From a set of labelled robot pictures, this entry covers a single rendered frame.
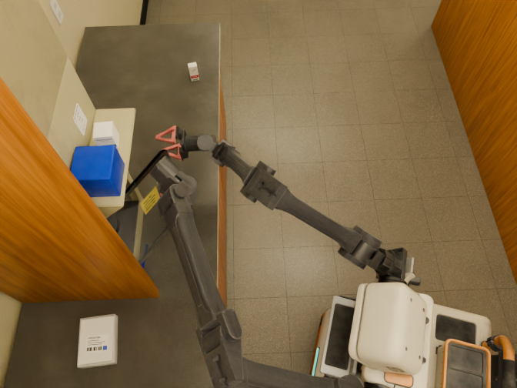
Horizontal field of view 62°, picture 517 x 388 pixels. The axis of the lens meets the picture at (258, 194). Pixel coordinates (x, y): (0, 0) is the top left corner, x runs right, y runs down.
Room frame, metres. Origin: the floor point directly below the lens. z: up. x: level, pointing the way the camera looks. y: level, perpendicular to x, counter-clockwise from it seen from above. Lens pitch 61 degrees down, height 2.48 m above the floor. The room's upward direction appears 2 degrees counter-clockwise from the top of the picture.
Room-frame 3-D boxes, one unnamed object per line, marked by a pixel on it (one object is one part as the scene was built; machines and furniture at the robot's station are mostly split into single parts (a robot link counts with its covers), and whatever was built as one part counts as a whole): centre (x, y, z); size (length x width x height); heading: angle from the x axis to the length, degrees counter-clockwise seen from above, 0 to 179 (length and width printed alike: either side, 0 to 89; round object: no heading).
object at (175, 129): (0.91, 0.31, 1.24); 0.09 x 0.07 x 0.07; 90
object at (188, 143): (0.92, 0.24, 1.20); 0.07 x 0.07 x 0.10; 0
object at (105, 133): (0.71, 0.41, 1.54); 0.05 x 0.05 x 0.06; 5
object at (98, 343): (0.28, 0.56, 0.96); 0.16 x 0.12 x 0.04; 6
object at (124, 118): (0.67, 0.41, 1.46); 0.32 x 0.12 x 0.10; 1
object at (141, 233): (0.65, 0.37, 1.19); 0.30 x 0.01 x 0.40; 146
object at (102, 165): (0.59, 0.40, 1.55); 0.10 x 0.10 x 0.09; 1
